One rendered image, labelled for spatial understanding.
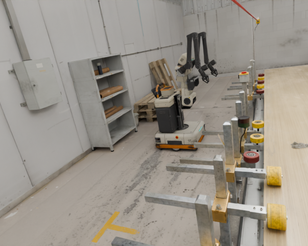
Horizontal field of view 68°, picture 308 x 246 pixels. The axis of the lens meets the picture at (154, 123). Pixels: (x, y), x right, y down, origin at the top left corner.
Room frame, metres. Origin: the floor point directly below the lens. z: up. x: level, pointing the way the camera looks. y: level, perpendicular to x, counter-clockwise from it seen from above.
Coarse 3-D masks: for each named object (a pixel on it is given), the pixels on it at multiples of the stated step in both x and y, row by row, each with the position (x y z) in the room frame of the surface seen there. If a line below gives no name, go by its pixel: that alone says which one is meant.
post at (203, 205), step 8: (200, 200) 0.50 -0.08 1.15; (208, 200) 0.50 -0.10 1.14; (200, 208) 0.50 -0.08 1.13; (208, 208) 0.49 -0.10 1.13; (200, 216) 0.50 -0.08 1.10; (208, 216) 0.49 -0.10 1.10; (200, 224) 0.50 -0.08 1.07; (208, 224) 0.49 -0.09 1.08; (200, 232) 0.50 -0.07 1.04; (208, 232) 0.49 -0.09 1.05; (200, 240) 0.50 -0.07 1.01; (208, 240) 0.49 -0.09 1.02
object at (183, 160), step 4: (180, 160) 1.28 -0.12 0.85; (184, 160) 1.27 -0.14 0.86; (188, 160) 1.26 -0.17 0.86; (192, 160) 1.24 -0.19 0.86; (196, 160) 1.23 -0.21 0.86; (200, 160) 1.22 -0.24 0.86; (204, 160) 1.21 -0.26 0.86; (208, 160) 1.20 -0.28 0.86; (212, 160) 1.20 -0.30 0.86; (204, 164) 1.21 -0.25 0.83; (208, 164) 1.20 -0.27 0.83; (212, 164) 1.19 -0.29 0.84; (244, 164) 1.11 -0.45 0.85; (248, 164) 1.10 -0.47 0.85; (252, 164) 1.09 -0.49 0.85
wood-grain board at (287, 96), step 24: (264, 72) 3.41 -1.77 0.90; (288, 72) 3.10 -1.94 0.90; (264, 96) 2.17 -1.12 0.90; (288, 96) 2.03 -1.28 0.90; (264, 120) 1.56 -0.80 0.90; (288, 120) 1.48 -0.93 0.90; (264, 144) 1.20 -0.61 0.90; (288, 144) 1.15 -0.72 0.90; (264, 168) 0.96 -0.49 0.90; (288, 168) 0.92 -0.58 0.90; (264, 192) 0.79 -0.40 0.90; (288, 192) 0.76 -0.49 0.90; (288, 216) 0.64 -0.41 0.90; (264, 240) 0.57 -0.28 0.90; (288, 240) 0.55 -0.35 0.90
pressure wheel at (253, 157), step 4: (248, 152) 1.13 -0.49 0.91; (252, 152) 1.12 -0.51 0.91; (256, 152) 1.11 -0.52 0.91; (244, 156) 1.10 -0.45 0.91; (248, 156) 1.09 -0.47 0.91; (252, 156) 1.08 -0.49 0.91; (256, 156) 1.07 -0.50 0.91; (244, 160) 1.10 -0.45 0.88; (248, 160) 1.08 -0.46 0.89; (252, 160) 1.07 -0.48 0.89; (256, 160) 1.07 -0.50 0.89
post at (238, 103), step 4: (236, 104) 1.39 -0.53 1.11; (240, 104) 1.38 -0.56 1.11; (236, 108) 1.39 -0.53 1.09; (240, 108) 1.38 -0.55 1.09; (236, 112) 1.39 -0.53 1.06; (240, 112) 1.38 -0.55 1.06; (236, 116) 1.39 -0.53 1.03; (240, 128) 1.38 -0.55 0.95; (240, 132) 1.38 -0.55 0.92; (240, 136) 1.38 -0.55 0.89; (240, 140) 1.38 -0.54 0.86
